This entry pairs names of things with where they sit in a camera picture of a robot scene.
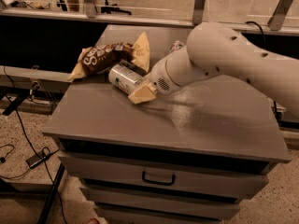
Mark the black drawer handle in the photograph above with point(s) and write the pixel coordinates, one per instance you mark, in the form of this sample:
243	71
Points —
158	180

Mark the silver 7up soda can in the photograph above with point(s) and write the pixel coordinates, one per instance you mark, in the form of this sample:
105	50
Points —
124	78

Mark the grey drawer cabinet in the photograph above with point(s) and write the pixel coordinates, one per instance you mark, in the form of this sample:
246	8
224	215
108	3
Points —
219	137

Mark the black power adapter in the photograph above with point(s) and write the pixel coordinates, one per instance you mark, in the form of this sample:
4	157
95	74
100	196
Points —
35	160

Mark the clear plastic water bottle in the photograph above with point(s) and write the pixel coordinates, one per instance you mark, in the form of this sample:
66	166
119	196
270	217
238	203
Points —
176	46

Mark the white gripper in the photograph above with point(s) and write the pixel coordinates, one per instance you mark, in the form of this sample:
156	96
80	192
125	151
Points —
159	75

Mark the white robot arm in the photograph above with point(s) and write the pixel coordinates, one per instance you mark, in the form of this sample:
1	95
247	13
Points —
213	49

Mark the black tripod leg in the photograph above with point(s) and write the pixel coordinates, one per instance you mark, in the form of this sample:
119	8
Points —
55	183

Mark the metal rail frame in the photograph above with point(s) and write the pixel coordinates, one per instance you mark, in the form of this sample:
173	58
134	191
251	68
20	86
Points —
242	15

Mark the brown chip bag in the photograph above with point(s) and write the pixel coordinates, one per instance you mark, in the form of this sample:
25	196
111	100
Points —
94	60

